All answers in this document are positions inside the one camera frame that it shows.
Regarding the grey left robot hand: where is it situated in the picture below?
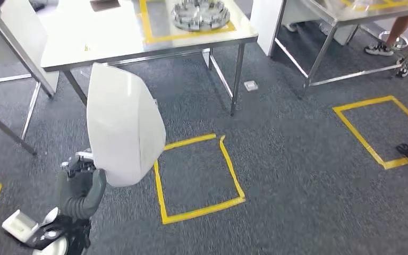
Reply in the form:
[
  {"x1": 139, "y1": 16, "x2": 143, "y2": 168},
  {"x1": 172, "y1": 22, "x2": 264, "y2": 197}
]
[{"x1": 56, "y1": 155, "x2": 107, "y2": 215}]

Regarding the white plastic shell part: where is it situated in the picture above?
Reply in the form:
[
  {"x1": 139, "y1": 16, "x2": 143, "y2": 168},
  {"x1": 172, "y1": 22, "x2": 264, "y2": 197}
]
[{"x1": 87, "y1": 62, "x2": 167, "y2": 188}]

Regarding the steel workbench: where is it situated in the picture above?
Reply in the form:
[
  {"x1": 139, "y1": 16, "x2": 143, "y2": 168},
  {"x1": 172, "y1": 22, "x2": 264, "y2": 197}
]
[{"x1": 40, "y1": 0, "x2": 259, "y2": 117}]

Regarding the yellow tape on workbench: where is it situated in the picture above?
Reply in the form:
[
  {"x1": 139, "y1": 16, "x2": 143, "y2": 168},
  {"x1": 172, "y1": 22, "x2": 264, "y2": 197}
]
[{"x1": 139, "y1": 0, "x2": 236, "y2": 45}]

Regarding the yellow floor tape square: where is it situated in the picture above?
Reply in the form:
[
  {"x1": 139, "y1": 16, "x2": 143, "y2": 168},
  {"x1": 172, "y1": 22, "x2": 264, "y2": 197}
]
[
  {"x1": 332, "y1": 95, "x2": 408, "y2": 171},
  {"x1": 154, "y1": 133, "x2": 246, "y2": 225}
]

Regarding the silver wheel cover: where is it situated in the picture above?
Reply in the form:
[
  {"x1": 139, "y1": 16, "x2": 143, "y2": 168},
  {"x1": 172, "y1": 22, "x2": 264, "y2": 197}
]
[{"x1": 171, "y1": 0, "x2": 232, "y2": 32}]

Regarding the white panel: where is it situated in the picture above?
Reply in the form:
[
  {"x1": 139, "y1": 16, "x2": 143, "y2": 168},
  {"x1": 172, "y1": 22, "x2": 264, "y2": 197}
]
[{"x1": 250, "y1": 0, "x2": 287, "y2": 57}]

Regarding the chrome stool base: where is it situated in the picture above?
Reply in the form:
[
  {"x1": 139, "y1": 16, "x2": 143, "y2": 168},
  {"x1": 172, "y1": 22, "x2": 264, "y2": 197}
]
[{"x1": 380, "y1": 31, "x2": 408, "y2": 50}]

